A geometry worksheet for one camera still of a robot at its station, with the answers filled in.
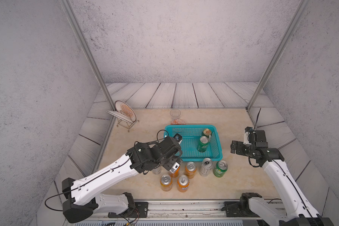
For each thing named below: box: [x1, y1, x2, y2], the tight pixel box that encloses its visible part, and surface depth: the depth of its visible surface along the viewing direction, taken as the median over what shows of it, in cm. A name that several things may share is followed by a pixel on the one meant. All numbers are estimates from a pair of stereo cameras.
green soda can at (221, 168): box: [213, 160, 229, 178], surface depth 80 cm
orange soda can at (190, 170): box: [185, 161, 197, 180], surface depth 79 cm
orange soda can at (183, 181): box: [177, 174, 190, 193], surface depth 74 cm
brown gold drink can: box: [202, 128, 212, 139], surface depth 93 cm
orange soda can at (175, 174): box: [169, 166, 181, 178], surface depth 84 cm
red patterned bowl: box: [170, 119, 186, 126], surface depth 110 cm
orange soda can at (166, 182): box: [160, 173, 173, 192], surface depth 74 cm
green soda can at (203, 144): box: [196, 135, 210, 154], surface depth 91 cm
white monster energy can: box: [199, 157, 213, 177], surface depth 77 cm
